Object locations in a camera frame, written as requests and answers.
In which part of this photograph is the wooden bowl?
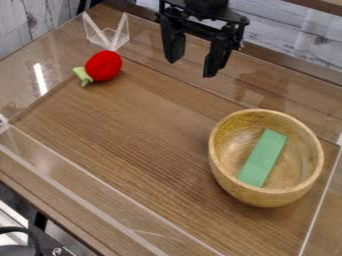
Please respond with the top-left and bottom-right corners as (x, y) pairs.
(209, 109), (325, 208)

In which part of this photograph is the clear acrylic tray wall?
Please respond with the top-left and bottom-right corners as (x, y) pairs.
(0, 115), (225, 256)

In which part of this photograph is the green rectangular block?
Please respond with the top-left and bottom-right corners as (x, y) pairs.
(237, 129), (288, 187)

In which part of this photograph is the red plush fruit green stem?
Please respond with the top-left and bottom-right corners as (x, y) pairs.
(73, 50), (124, 87)

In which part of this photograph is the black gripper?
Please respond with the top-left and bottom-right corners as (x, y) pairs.
(160, 0), (250, 78)

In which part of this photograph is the black metal table frame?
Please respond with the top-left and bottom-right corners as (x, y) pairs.
(0, 211), (77, 256)

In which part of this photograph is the clear acrylic corner bracket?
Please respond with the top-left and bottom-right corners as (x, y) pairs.
(82, 13), (130, 51)

